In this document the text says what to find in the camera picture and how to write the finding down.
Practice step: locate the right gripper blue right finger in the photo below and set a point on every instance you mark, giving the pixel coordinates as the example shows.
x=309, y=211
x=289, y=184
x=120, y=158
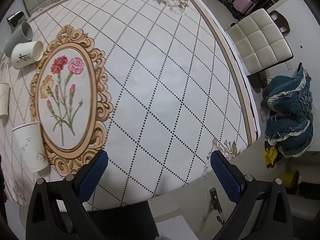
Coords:
x=273, y=220

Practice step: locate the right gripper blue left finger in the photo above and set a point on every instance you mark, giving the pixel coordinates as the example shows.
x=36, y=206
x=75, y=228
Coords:
x=56, y=208

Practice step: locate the white paper cup with birds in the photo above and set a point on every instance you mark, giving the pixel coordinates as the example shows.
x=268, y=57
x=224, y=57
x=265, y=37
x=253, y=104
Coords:
x=30, y=144

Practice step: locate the white paper cup upright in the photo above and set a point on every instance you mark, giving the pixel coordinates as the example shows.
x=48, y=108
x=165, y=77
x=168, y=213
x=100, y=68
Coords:
x=4, y=99

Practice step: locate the white calligraphy paper cup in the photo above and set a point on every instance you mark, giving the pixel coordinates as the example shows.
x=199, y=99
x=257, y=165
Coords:
x=24, y=54

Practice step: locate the grey ribbed cup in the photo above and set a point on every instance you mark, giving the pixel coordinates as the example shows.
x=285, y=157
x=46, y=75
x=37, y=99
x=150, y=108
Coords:
x=22, y=34

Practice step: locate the blue ruffled cloth pile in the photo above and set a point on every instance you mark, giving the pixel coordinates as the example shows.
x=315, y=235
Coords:
x=288, y=102

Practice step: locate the floral diamond pattern tablecloth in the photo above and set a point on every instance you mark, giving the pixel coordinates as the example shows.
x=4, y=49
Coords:
x=154, y=83

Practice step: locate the white padded chair right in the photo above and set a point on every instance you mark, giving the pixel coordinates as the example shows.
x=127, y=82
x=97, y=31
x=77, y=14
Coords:
x=259, y=42

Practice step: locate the dark wooden chair right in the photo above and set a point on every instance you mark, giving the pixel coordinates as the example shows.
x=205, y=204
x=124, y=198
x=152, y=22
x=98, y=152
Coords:
x=280, y=22

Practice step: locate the open black and white box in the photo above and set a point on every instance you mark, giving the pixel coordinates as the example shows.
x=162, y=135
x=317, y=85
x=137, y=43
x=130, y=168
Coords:
x=16, y=19

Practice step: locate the pink suitcase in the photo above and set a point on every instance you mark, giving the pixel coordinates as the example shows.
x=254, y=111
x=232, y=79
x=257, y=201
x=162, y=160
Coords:
x=244, y=7

